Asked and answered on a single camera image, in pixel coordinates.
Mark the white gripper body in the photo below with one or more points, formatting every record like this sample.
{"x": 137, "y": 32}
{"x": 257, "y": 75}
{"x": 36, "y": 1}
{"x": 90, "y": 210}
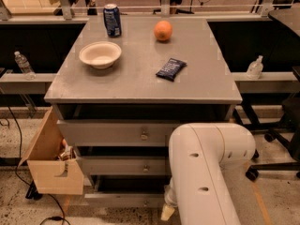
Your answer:
{"x": 170, "y": 195}

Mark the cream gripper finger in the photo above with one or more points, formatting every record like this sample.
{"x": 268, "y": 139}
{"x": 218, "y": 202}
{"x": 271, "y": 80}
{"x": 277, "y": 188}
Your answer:
{"x": 167, "y": 212}

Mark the grey bottom drawer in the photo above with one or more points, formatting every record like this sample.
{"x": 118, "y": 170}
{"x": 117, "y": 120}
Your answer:
{"x": 128, "y": 191}

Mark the grey drawer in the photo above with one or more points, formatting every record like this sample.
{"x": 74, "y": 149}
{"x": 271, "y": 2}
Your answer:
{"x": 124, "y": 165}
{"x": 128, "y": 191}
{"x": 116, "y": 133}

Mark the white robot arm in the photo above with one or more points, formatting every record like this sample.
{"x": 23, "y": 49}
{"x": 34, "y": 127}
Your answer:
{"x": 198, "y": 153}

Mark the grey middle drawer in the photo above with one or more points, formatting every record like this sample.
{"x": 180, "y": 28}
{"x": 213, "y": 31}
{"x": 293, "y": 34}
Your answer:
{"x": 124, "y": 165}

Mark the grey drawer cabinet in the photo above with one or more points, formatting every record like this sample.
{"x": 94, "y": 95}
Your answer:
{"x": 203, "y": 91}

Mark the grey top drawer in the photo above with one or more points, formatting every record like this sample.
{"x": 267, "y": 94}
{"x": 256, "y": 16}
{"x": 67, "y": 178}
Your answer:
{"x": 116, "y": 133}

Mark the items inside cardboard box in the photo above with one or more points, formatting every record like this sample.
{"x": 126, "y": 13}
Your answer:
{"x": 65, "y": 152}

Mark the cardboard box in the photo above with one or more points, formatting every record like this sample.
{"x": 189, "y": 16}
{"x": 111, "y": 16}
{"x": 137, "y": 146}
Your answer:
{"x": 51, "y": 174}

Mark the dark blue snack bag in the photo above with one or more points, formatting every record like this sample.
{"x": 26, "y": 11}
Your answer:
{"x": 171, "y": 69}

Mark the black office chair base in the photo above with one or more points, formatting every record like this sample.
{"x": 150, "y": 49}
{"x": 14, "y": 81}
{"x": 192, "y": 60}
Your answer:
{"x": 286, "y": 131}

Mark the clear sanitizer pump bottle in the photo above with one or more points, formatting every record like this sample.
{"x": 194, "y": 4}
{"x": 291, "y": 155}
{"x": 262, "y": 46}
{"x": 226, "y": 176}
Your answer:
{"x": 255, "y": 69}

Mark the white paper bowl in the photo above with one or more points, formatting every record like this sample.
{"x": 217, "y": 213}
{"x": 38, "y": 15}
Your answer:
{"x": 100, "y": 55}

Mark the orange fruit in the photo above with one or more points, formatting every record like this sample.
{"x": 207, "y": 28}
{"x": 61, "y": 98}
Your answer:
{"x": 163, "y": 31}

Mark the blue soda can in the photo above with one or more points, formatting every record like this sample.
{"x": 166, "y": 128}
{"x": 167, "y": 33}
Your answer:
{"x": 112, "y": 20}

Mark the clear water bottle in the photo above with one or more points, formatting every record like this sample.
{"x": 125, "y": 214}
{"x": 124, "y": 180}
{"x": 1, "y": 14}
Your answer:
{"x": 24, "y": 66}

